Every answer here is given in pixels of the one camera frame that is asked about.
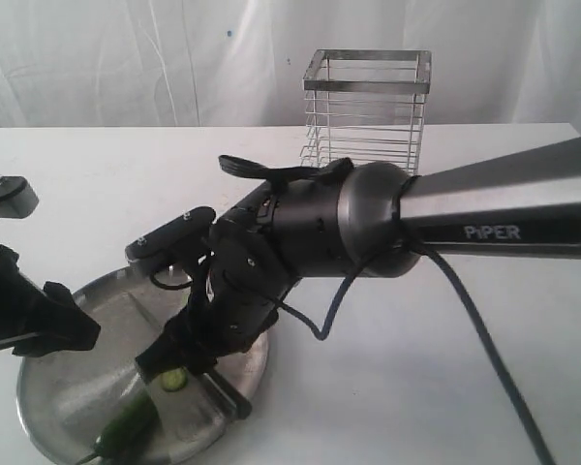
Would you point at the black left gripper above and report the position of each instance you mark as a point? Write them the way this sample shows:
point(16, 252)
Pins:
point(35, 322)

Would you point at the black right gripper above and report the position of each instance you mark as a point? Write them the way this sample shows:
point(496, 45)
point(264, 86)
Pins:
point(236, 291)

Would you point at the black handled knife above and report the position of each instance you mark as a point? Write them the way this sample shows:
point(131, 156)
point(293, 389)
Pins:
point(190, 405)

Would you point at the green chili pepper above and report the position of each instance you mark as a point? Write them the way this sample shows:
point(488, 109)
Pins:
point(124, 430)

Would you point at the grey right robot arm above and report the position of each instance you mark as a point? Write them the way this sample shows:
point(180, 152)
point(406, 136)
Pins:
point(346, 220)

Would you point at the round stainless steel plate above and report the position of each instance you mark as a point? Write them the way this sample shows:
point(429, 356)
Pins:
point(65, 399)

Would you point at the white backdrop curtain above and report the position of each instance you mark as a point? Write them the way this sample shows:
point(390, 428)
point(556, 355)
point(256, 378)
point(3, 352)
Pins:
point(240, 63)

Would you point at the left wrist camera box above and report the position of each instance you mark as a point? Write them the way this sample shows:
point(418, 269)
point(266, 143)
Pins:
point(17, 198)

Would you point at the wire metal utensil holder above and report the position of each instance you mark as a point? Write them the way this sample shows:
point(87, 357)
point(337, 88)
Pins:
point(367, 105)

